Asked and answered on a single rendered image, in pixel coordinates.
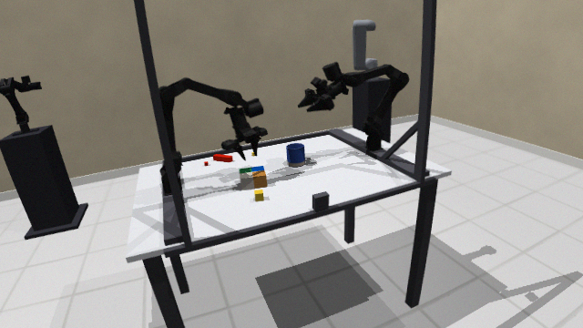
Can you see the orange cube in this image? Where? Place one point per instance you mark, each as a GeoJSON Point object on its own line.
{"type": "Point", "coordinates": [259, 178]}

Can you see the red rectangular block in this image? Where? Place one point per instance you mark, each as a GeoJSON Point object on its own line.
{"type": "Point", "coordinates": [224, 158]}

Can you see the dark blue mug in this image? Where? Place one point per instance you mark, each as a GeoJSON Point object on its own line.
{"type": "Point", "coordinates": [295, 154]}

